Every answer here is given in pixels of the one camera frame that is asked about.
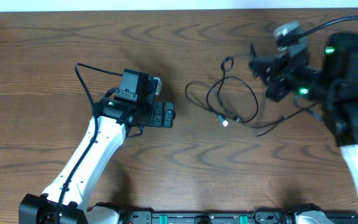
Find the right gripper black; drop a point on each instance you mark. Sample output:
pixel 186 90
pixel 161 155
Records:
pixel 278 77

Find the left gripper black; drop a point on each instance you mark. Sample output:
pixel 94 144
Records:
pixel 160 119

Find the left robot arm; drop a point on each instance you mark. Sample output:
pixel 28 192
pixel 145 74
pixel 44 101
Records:
pixel 131 105

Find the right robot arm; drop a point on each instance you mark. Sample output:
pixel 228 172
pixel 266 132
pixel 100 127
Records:
pixel 334 86

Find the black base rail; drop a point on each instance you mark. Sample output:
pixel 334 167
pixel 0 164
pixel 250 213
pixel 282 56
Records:
pixel 261 216

